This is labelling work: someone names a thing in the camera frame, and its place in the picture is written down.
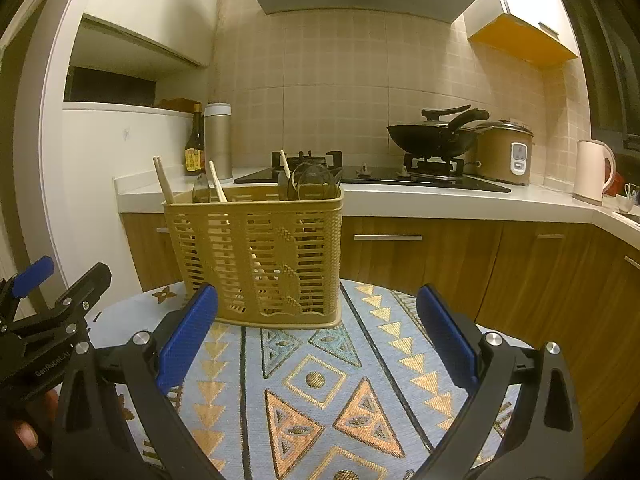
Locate person's left hand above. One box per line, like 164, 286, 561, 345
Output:
9, 391, 62, 457

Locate brown cardboard box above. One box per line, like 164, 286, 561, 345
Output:
154, 97, 201, 113

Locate white refrigerator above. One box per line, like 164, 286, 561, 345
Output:
45, 100, 198, 311

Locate white electric kettle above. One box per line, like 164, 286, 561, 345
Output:
572, 140, 617, 206

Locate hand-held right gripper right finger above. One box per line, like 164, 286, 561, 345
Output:
415, 283, 587, 480

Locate small white cup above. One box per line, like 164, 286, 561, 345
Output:
616, 183, 640, 212

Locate white upper cabinet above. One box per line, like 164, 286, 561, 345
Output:
50, 0, 221, 68

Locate dark soy sauce bottle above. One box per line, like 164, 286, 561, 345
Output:
184, 103, 207, 177

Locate black wok with lid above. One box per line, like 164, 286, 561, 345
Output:
386, 105, 491, 160

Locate white cabinet with orange underside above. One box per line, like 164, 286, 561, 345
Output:
464, 0, 581, 67

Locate blue patterned tablecloth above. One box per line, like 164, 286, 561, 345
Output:
85, 280, 541, 480

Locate white kitchen countertop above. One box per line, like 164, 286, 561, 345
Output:
113, 165, 640, 256

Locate dark kitchen window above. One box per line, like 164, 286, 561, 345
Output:
557, 0, 640, 153

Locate steel thermos flask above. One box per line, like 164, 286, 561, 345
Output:
203, 102, 234, 184

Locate beige plastic utensil basket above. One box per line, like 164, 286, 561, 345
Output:
162, 185, 346, 330

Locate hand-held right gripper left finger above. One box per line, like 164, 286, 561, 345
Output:
51, 283, 226, 480

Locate beige rice cooker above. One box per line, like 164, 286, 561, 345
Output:
470, 119, 535, 187

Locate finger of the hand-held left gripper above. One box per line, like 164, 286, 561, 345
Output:
0, 256, 55, 322
0, 262, 112, 343

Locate black gas stove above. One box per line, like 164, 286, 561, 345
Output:
234, 150, 512, 194

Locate translucent dark spoon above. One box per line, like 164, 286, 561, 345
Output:
292, 161, 337, 200
192, 172, 214, 204

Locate wooden lower kitchen cabinets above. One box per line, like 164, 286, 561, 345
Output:
120, 212, 640, 461

